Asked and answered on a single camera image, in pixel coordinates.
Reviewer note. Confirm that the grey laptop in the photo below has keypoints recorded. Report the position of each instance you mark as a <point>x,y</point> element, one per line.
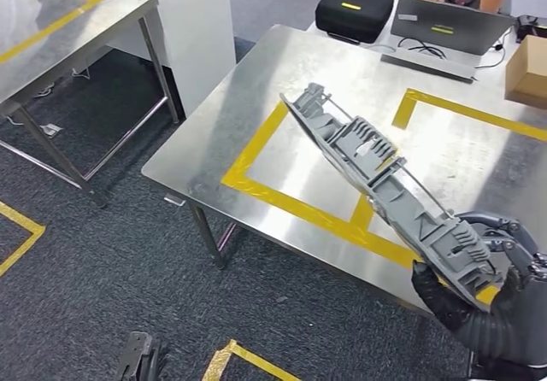
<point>470,33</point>

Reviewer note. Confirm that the steel workbench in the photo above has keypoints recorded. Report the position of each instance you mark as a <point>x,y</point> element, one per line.
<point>299,61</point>

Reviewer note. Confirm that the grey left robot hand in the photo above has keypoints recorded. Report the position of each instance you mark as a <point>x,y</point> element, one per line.
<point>137,361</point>

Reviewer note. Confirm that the grey plastic wheel hubcap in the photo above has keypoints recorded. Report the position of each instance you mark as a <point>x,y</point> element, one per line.
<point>384,186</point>

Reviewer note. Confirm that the black carrying case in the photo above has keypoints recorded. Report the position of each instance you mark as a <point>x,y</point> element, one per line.
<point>354,22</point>

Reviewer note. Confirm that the cardboard box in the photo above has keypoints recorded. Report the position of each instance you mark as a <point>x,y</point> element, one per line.
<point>530,67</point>

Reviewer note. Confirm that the white desk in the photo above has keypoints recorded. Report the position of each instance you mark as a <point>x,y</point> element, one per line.
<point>491,74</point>
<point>192,39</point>

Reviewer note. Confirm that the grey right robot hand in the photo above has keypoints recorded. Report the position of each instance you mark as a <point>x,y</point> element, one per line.
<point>513,322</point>

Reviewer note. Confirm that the black device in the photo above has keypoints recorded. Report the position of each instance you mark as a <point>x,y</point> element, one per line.
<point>532,26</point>

